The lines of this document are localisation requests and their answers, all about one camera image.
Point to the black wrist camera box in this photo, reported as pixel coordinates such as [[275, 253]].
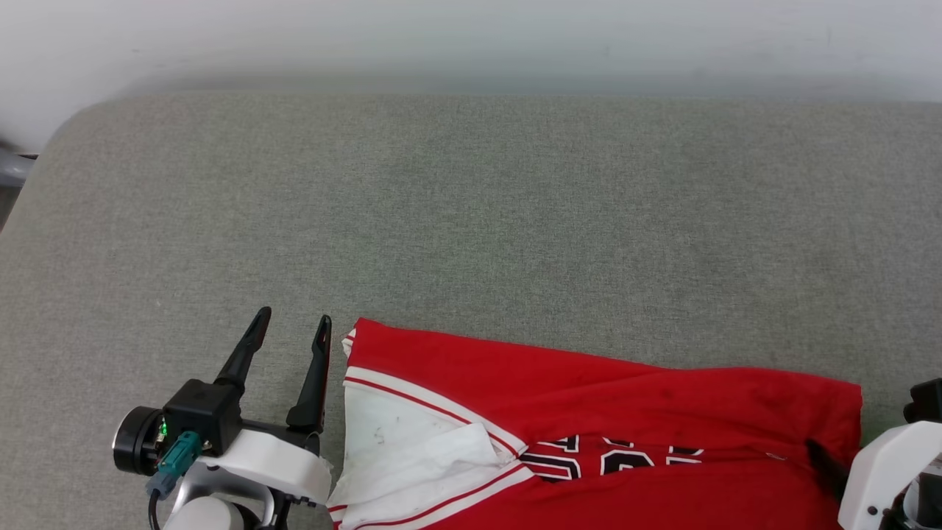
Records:
[[202, 412], [929, 401]]

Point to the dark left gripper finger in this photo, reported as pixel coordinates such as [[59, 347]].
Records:
[[246, 350], [315, 383]]

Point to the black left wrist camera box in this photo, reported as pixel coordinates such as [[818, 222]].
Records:
[[202, 412]]

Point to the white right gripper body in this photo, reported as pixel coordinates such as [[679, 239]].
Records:
[[883, 471]]

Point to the red Bulls 23 jersey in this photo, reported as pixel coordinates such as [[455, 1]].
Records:
[[625, 390]]

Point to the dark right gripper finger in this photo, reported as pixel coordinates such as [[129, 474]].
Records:
[[826, 464]]

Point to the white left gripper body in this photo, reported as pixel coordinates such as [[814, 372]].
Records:
[[276, 464]]

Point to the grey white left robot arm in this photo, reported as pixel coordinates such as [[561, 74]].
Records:
[[210, 511]]

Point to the grey fabric sofa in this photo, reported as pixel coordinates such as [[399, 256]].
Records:
[[478, 221]]

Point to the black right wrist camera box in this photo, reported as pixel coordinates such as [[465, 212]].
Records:
[[929, 401]]

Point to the grey object beside sofa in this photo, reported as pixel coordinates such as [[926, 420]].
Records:
[[13, 168]]

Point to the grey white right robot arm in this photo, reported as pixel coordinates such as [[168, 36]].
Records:
[[923, 506]]

